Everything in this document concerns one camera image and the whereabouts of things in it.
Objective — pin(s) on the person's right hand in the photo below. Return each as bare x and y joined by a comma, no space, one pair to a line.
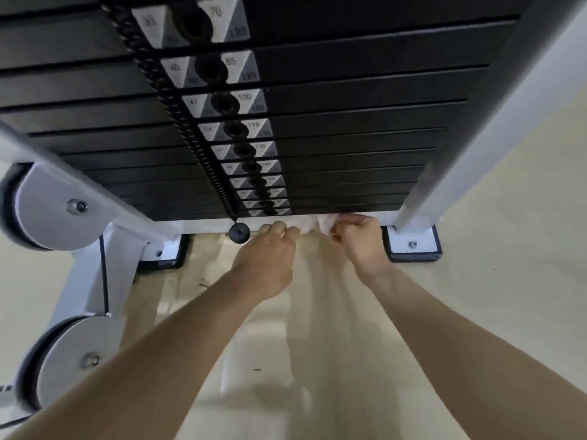
364,247

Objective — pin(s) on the person's left hand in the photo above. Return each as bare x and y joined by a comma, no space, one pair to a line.
263,265

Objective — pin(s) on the white cleaning wipe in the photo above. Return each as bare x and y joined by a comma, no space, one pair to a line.
321,223

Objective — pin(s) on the white gym machine frame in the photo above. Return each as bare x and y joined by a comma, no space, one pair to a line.
55,210

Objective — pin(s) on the person's right forearm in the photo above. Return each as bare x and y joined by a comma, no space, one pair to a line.
481,362

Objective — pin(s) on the person's left forearm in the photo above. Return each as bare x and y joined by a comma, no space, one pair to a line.
137,371

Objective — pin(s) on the black weight stack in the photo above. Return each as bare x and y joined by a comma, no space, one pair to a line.
367,109

